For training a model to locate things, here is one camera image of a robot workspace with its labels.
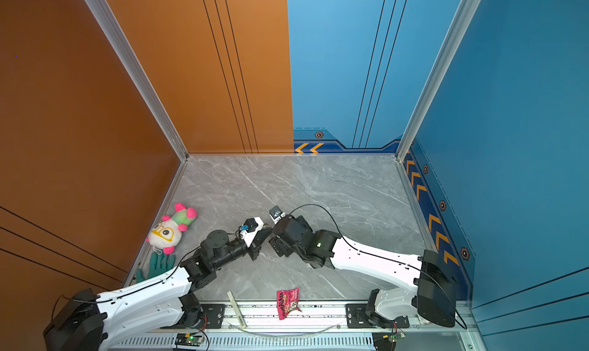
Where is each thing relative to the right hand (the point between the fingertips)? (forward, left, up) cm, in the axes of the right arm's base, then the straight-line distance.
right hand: (284, 231), depth 77 cm
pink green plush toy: (+2, +45, -7) cm, 45 cm away
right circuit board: (-29, -32, -17) cm, 46 cm away
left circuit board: (-29, +28, -16) cm, 43 cm away
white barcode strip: (-21, +16, -16) cm, 30 cm away
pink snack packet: (-18, -1, -14) cm, 23 cm away
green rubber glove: (-6, +47, -14) cm, 50 cm away
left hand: (+1, +4, +2) cm, 4 cm away
